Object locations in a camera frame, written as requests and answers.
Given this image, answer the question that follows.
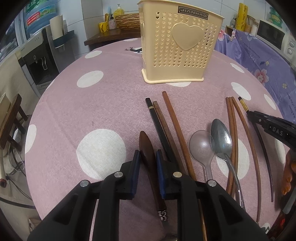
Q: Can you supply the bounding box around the water dispenser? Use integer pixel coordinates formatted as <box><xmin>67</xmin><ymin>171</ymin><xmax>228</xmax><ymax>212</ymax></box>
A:
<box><xmin>18</xmin><ymin>26</ymin><xmax>75</xmax><ymax>97</ymax></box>

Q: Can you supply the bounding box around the hand with yellow nails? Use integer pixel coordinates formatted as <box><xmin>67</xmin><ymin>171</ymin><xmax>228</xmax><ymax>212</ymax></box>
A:
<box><xmin>281</xmin><ymin>150</ymin><xmax>296</xmax><ymax>195</ymax></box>

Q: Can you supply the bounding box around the wooden stool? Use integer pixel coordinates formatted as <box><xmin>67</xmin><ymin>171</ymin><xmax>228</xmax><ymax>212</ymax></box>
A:
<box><xmin>0</xmin><ymin>94</ymin><xmax>28</xmax><ymax>151</ymax></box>

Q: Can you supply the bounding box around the dark brown wooden spoon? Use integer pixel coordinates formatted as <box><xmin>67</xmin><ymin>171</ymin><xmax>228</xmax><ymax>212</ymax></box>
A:
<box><xmin>139</xmin><ymin>131</ymin><xmax>168</xmax><ymax>222</ymax></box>

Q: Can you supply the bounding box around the yellow paper roll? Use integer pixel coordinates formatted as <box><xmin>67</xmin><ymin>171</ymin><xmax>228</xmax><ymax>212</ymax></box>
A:
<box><xmin>235</xmin><ymin>3</ymin><xmax>248</xmax><ymax>31</ymax></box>

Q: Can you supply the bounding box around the yellow soap bottle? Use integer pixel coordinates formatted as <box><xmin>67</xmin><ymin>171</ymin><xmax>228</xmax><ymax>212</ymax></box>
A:
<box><xmin>113</xmin><ymin>4</ymin><xmax>125</xmax><ymax>18</ymax></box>

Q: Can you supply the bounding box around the yellow mug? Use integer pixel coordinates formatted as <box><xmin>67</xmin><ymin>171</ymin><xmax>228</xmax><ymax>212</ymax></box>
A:
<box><xmin>98</xmin><ymin>21</ymin><xmax>109</xmax><ymax>33</ymax></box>

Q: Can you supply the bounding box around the white microwave oven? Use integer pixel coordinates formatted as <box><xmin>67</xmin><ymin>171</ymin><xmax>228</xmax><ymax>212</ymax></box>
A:
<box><xmin>255</xmin><ymin>20</ymin><xmax>295</xmax><ymax>63</ymax></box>

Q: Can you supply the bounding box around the pink polka dot tablecloth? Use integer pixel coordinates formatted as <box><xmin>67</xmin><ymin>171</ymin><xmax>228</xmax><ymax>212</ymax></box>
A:
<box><xmin>24</xmin><ymin>37</ymin><xmax>293</xmax><ymax>241</ymax></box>

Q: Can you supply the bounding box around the black chopstick gold band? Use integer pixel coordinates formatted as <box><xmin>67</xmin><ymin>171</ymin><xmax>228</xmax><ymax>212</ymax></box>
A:
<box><xmin>145</xmin><ymin>97</ymin><xmax>177</xmax><ymax>164</ymax></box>
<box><xmin>238</xmin><ymin>96</ymin><xmax>274</xmax><ymax>202</ymax></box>

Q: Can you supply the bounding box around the stainless steel spoon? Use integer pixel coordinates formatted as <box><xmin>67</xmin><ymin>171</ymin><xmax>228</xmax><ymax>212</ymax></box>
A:
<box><xmin>210</xmin><ymin>118</ymin><xmax>245</xmax><ymax>210</ymax></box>

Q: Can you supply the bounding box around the translucent plastic spoon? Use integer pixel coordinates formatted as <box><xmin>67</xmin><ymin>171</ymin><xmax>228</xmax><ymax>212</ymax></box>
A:
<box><xmin>189</xmin><ymin>130</ymin><xmax>215</xmax><ymax>180</ymax></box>

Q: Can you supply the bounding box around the purple floral cloth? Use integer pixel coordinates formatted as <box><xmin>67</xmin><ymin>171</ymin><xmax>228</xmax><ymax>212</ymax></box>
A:
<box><xmin>215</xmin><ymin>29</ymin><xmax>295</xmax><ymax>123</ymax></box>

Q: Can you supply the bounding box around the reddish brown wooden chopstick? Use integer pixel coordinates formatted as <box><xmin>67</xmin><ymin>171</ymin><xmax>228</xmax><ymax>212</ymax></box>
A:
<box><xmin>162</xmin><ymin>91</ymin><xmax>207</xmax><ymax>240</ymax></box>

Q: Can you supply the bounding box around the beige perforated utensil holder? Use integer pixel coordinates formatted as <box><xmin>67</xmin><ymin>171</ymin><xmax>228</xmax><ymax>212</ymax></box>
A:
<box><xmin>138</xmin><ymin>1</ymin><xmax>224</xmax><ymax>84</ymax></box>

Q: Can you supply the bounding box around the woven basket sink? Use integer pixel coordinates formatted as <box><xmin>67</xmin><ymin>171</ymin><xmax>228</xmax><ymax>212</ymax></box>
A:
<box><xmin>115</xmin><ymin>13</ymin><xmax>140</xmax><ymax>31</ymax></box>

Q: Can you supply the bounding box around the paper cup stack holder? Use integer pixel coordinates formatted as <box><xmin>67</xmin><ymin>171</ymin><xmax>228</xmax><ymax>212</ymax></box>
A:
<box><xmin>50</xmin><ymin>15</ymin><xmax>75</xmax><ymax>49</ymax></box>

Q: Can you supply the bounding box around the dark wooden counter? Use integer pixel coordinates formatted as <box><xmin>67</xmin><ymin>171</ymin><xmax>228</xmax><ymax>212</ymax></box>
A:
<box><xmin>84</xmin><ymin>29</ymin><xmax>140</xmax><ymax>51</ymax></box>

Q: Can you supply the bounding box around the blue water bottle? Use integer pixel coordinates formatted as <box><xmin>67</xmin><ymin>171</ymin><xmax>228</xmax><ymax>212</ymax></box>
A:
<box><xmin>23</xmin><ymin>0</ymin><xmax>58</xmax><ymax>39</ymax></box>

